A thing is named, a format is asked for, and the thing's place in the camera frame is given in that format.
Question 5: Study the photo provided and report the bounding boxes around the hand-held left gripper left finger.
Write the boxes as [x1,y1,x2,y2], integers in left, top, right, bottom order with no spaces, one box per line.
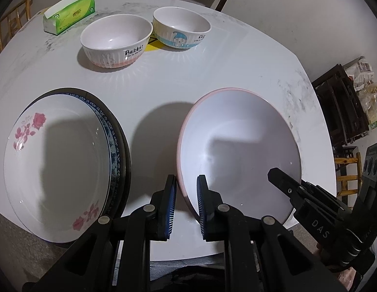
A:
[22,174,178,292]

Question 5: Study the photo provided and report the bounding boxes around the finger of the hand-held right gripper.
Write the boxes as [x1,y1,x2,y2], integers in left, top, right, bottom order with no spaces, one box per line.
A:
[303,182,353,220]
[267,167,345,250]

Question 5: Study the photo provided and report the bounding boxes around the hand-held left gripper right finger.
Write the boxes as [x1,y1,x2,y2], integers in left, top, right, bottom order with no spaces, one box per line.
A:
[196,175,353,292]

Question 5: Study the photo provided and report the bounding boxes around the large blue floral plate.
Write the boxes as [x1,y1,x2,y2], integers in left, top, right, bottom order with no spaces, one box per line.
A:
[27,88,131,219]

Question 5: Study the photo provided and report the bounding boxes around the large pink bowl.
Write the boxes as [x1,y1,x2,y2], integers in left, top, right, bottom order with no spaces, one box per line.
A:
[176,88,302,224]

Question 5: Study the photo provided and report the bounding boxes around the small blue floral plate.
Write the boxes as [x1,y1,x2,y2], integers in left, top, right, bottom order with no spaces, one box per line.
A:
[33,91,123,216]

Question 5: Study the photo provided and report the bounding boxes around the white plate pink flowers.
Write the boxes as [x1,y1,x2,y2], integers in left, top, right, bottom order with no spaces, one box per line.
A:
[4,94,111,244]

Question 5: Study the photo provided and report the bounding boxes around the white ribbed bowl pink base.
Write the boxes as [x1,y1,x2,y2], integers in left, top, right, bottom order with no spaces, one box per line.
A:
[80,14,153,69]

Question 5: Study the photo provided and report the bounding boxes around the white bowl blue cartoon print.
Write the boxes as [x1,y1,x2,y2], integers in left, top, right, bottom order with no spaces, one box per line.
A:
[152,6,212,50]

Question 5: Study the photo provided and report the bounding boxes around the person's right hand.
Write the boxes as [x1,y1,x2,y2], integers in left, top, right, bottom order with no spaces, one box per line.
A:
[316,243,365,292]

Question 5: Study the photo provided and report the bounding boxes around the yellow bamboo stool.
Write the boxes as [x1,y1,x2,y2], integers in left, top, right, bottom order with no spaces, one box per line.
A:
[334,146,362,207]

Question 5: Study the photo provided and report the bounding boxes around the person's dark clothing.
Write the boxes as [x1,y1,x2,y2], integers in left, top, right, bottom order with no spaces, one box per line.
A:
[150,257,226,292]

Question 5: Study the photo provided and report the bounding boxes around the stacked dark wooden chairs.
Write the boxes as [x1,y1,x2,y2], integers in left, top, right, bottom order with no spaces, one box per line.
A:
[311,64,370,146]

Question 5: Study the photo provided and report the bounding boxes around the pile of printed bags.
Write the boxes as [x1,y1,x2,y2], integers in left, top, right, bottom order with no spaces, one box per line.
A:
[344,56,377,131]

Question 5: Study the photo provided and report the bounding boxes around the yellow warning sticker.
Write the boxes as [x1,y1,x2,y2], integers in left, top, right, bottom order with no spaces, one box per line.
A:
[146,36,165,51]

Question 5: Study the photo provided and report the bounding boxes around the green tissue box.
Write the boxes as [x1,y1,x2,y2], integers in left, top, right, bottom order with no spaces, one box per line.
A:
[43,0,96,35]

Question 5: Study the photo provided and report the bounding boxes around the bamboo chair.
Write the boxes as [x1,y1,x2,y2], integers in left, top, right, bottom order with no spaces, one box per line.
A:
[0,0,34,55]

